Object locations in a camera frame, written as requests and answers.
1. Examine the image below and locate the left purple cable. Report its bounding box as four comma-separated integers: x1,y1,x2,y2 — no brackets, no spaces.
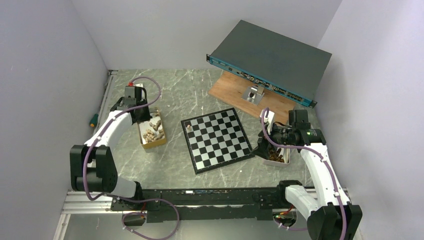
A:
82,76,181,240

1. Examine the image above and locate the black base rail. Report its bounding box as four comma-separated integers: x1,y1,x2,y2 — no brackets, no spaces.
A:
109,187,309,223

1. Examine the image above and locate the wooden board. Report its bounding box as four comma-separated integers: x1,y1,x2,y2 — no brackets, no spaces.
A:
208,71,296,123

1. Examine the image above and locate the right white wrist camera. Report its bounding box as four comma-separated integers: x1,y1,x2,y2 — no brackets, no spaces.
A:
260,107,275,134

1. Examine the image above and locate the white tray with dark pieces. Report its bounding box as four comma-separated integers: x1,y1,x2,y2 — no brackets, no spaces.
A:
262,146,291,167

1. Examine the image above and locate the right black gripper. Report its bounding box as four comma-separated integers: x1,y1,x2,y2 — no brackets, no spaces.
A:
251,119,295,160

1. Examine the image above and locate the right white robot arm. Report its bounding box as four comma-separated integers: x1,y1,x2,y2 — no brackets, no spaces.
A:
252,108,363,240

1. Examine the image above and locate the orange green screwdriver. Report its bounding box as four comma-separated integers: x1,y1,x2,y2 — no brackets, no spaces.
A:
89,113,99,128

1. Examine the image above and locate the dark grey network switch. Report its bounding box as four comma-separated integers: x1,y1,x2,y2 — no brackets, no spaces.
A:
206,20,332,108

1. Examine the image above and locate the purple cable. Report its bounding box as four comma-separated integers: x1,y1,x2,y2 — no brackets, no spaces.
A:
82,76,181,240
260,107,347,240

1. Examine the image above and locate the silver metal stand bracket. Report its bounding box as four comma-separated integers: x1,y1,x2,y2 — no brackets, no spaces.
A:
241,85,265,106

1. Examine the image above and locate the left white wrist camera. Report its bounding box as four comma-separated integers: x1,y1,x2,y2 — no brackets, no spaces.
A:
124,83,147,101

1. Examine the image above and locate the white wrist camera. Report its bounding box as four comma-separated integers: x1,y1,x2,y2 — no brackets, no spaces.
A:
124,83,147,101
260,107,275,134

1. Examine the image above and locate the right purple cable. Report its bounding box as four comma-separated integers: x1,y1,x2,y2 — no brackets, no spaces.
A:
260,107,347,240

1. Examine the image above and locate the black and white chessboard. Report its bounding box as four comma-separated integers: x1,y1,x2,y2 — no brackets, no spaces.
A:
180,107,254,175

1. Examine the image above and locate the gold tin tray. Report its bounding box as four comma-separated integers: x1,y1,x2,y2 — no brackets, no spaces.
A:
136,107,167,150

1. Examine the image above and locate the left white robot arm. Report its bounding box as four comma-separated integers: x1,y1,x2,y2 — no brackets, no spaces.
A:
69,85,151,210

